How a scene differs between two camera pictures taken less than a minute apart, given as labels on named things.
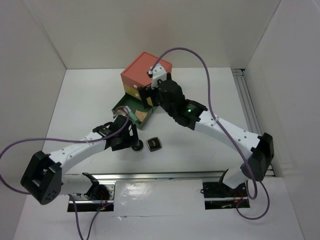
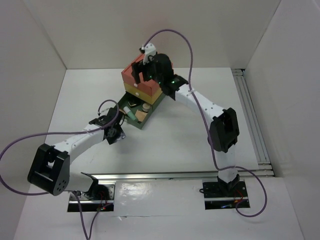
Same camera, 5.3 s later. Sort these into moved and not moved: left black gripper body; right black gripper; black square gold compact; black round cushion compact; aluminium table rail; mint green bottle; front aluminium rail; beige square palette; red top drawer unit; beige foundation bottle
Moved: beige foundation bottle; right black gripper; black square gold compact; black round cushion compact; left black gripper body
Not moved: mint green bottle; front aluminium rail; red top drawer unit; beige square palette; aluminium table rail
